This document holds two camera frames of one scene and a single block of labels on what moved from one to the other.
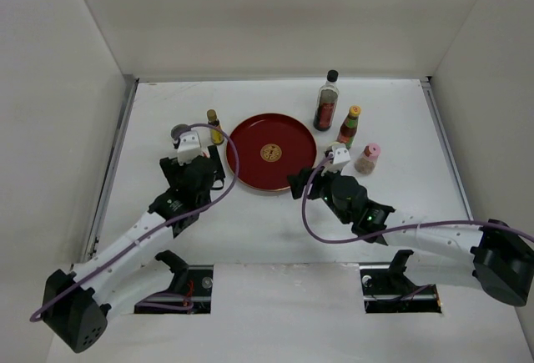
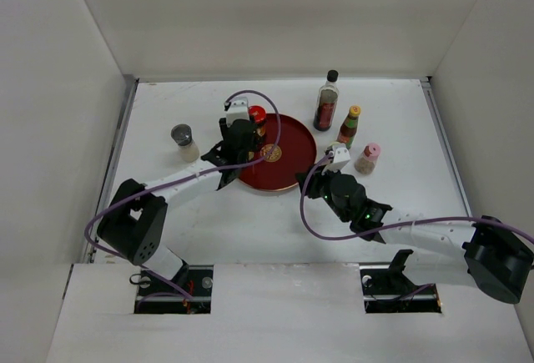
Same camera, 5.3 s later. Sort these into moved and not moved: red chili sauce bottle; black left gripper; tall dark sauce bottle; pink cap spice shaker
Moved: black left gripper
Not moved: pink cap spice shaker; red chili sauce bottle; tall dark sauce bottle
